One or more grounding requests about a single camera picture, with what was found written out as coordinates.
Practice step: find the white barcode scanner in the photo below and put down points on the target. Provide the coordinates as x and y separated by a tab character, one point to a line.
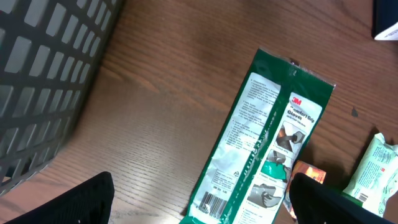
384	20

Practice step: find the grey plastic mesh basket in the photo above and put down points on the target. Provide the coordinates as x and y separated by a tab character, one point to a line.
50	53

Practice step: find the green white packet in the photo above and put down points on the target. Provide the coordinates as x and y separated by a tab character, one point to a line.
276	110

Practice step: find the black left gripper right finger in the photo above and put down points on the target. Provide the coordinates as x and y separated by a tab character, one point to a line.
313	202

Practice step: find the small orange white carton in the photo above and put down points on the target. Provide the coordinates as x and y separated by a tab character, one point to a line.
310	171

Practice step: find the light teal wipes pack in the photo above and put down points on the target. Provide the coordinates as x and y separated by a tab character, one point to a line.
375	179

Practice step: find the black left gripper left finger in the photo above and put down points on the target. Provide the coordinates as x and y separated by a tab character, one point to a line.
89	202

